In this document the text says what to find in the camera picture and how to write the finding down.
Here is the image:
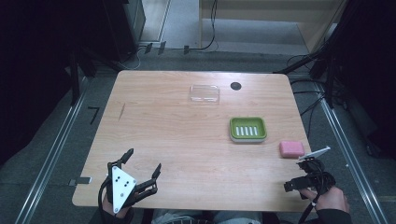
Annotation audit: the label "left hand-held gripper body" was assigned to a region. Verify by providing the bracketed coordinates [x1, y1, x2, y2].
[106, 160, 159, 216]

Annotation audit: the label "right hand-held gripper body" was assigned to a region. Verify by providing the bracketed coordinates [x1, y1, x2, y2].
[296, 146, 337, 196]

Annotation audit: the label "pink soap bar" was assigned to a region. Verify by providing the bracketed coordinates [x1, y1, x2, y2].
[278, 140, 306, 160]

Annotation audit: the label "green soap dish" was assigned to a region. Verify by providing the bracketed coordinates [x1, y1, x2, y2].
[229, 116, 268, 144]

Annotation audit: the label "clear plastic lid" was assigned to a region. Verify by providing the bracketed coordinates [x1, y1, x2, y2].
[189, 84, 221, 105]

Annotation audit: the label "person's left hand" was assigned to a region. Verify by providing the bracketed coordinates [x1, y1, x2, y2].
[101, 195, 133, 219]

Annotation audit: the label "person's right hand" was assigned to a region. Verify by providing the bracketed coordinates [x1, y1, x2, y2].
[299, 186, 350, 215]

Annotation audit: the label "black angled floor tape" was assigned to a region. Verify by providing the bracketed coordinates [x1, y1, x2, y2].
[87, 105, 101, 126]

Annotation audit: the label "person's legs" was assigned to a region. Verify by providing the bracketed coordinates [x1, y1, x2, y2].
[150, 208, 264, 224]

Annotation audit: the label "black cabinet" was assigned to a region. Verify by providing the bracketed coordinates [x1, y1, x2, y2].
[101, 0, 147, 62]

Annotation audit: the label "light wooden shelf unit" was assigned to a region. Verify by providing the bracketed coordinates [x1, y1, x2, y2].
[198, 0, 348, 54]

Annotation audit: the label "left hand-held gripper cable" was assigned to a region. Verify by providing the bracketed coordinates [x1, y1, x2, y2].
[97, 177, 110, 216]

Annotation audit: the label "hand-held gripper cable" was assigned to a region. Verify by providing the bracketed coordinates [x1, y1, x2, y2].
[298, 189, 323, 224]
[97, 177, 110, 216]

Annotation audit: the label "right hand-held gripper cable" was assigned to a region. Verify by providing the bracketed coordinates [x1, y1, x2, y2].
[298, 189, 323, 224]

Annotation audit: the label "metal floor rail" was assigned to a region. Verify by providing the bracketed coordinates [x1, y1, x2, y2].
[317, 83, 390, 224]
[14, 77, 90, 224]

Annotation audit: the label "small metal table bracket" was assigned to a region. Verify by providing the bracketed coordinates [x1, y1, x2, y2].
[68, 176, 92, 187]

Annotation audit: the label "black floor cables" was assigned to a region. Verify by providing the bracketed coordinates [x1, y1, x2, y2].
[286, 54, 331, 141]

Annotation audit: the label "white floor cable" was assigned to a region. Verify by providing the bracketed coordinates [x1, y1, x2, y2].
[120, 46, 148, 71]

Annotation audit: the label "black hanging cable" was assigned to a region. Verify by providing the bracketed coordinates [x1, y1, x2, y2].
[190, 0, 219, 52]

